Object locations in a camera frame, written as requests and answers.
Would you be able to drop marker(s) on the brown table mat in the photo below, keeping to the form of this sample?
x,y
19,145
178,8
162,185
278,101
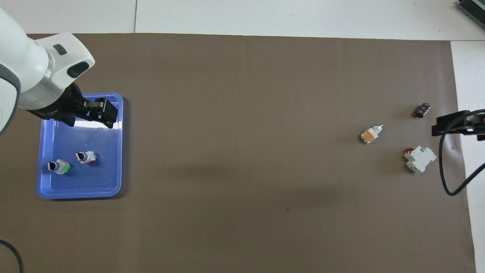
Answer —
x,y
242,170

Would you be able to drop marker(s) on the small dark brown component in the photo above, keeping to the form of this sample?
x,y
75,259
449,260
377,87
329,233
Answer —
x,y
422,110

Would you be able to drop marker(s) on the blue plastic tray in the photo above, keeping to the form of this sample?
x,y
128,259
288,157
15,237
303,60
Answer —
x,y
94,182

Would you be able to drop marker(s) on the grey ribbed device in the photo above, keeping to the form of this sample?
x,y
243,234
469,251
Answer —
x,y
473,11

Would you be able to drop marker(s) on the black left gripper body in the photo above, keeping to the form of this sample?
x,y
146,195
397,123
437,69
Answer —
x,y
62,106

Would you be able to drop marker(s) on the green-based rotary switch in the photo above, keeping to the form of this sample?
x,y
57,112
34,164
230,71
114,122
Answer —
x,y
59,167

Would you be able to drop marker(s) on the orange-based switch with black knob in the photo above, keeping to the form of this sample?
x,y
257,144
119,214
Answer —
x,y
86,157

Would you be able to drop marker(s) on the white circuit breaker with red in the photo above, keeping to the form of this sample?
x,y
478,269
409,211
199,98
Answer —
x,y
420,159

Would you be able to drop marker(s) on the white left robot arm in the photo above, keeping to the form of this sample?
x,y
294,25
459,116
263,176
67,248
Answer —
x,y
26,64

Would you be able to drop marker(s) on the orange-based switch with silver tip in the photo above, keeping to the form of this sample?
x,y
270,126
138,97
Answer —
x,y
370,134

